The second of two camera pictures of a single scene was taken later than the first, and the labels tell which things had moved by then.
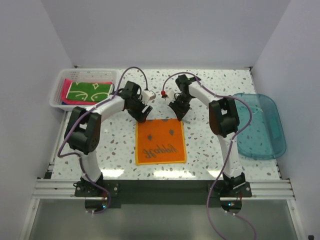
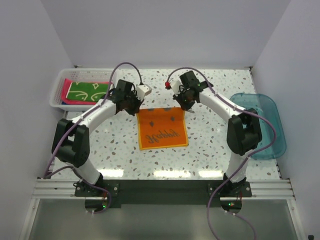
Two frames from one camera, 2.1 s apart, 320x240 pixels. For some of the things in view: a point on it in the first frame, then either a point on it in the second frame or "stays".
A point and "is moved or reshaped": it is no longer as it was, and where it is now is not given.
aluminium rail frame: [279, 189] stays
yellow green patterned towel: [89, 92] stays
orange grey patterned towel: [160, 141] is moved or reshaped
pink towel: [66, 85] stays
